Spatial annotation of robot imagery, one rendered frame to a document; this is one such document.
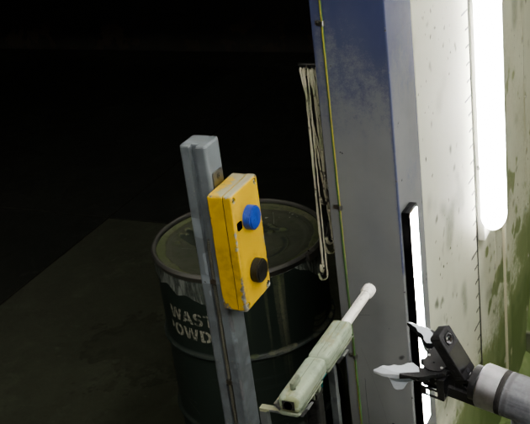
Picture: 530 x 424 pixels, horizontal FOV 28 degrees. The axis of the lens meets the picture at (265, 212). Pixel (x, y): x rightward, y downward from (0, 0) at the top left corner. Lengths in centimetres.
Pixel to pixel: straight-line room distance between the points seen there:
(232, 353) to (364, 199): 54
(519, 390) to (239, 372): 60
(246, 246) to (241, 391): 36
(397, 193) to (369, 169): 9
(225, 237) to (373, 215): 57
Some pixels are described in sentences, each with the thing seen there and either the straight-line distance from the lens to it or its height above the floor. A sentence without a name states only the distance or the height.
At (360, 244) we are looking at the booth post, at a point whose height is 118.
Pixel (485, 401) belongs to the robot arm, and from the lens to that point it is 211.
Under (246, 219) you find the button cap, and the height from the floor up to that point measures 149.
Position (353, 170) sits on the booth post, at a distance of 252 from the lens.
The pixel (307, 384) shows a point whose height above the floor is 114.
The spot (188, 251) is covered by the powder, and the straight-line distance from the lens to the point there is 341.
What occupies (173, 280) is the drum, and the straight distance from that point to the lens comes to 329.
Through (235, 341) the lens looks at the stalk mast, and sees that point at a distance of 225.
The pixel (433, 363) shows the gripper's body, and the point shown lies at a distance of 215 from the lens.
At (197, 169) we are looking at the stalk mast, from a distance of 210.
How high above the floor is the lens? 236
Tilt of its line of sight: 25 degrees down
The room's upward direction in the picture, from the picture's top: 8 degrees counter-clockwise
